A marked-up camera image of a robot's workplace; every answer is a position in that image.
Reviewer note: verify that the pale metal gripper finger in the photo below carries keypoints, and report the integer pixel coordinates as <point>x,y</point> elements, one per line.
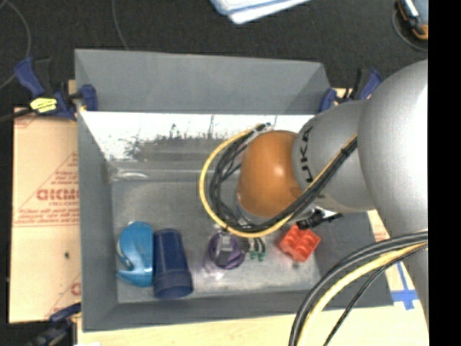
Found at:
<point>225,243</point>

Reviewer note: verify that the clear purple plastic cup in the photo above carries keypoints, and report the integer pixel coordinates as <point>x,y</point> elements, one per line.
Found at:
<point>236,258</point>

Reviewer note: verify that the red toy brick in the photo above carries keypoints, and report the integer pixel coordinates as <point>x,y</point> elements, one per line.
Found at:
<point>299,243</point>

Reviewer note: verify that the dark blue plastic cup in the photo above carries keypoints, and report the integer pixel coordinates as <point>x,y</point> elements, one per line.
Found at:
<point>171,261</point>

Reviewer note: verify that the grey metal bin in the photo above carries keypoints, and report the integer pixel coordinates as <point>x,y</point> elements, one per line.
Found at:
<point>162,200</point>

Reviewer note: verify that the light blue plastic object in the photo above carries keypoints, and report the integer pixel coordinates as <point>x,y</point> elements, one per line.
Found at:
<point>136,240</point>

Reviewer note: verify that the brown cardboard board, red print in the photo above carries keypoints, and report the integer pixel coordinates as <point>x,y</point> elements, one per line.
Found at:
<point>43,164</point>

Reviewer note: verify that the black cylinder on white bracket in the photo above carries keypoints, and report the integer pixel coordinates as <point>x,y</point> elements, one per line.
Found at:
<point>312,221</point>

